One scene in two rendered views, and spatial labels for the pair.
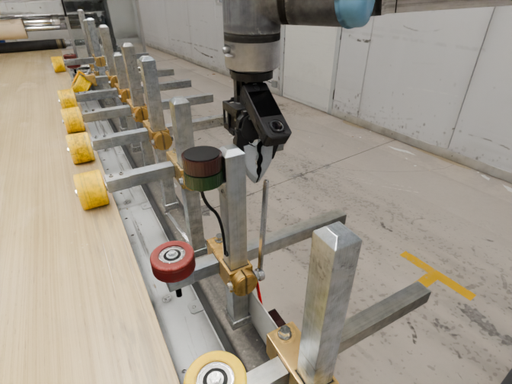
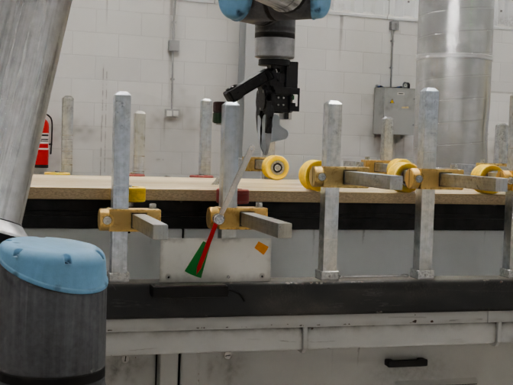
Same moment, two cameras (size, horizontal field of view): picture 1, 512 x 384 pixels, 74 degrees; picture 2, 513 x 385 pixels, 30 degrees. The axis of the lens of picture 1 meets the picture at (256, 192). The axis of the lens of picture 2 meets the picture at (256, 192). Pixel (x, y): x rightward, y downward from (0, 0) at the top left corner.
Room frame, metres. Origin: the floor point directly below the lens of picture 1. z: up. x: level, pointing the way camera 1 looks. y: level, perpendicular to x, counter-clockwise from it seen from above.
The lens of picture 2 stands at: (1.02, -2.10, 1.02)
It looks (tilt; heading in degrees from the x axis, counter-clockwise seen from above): 3 degrees down; 102
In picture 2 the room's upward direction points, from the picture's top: 2 degrees clockwise
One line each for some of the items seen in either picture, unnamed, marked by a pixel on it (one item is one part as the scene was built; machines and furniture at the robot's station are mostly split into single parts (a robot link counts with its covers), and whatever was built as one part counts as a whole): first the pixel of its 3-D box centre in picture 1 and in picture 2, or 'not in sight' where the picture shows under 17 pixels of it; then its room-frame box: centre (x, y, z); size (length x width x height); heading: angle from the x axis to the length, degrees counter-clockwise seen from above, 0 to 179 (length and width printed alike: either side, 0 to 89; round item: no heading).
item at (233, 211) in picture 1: (235, 260); (227, 205); (0.48, 0.04, 0.87); 0.04 x 0.04 x 0.48; 29
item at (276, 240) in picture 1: (264, 245); (254, 221); (0.56, -0.02, 0.84); 0.43 x 0.03 x 0.04; 119
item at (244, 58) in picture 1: (250, 55); (274, 50); (0.58, 0.01, 1.23); 0.10 x 0.09 x 0.05; 119
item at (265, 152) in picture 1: (258, 155); (275, 134); (0.60, -0.01, 1.04); 0.06 x 0.03 x 0.09; 29
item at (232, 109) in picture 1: (250, 103); (276, 87); (0.59, 0.01, 1.15); 0.09 x 0.08 x 0.12; 29
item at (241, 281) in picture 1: (229, 264); (236, 218); (0.50, 0.05, 0.85); 0.14 x 0.06 x 0.05; 29
